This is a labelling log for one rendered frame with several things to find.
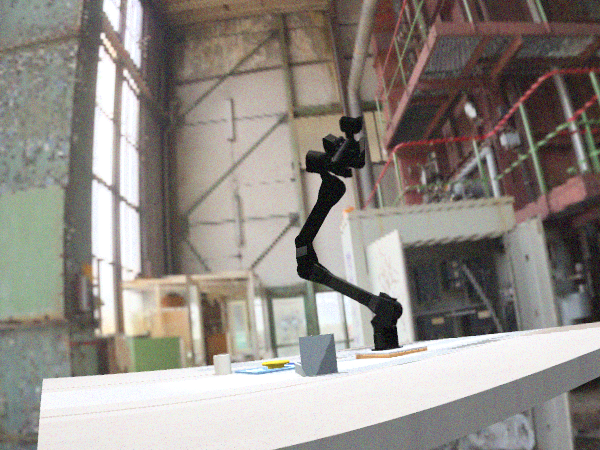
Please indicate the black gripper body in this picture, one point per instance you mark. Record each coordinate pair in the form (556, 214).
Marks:
(351, 126)

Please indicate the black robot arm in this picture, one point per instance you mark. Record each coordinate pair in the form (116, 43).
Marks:
(388, 310)

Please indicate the light blue flat mat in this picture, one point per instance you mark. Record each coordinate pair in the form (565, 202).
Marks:
(257, 371)

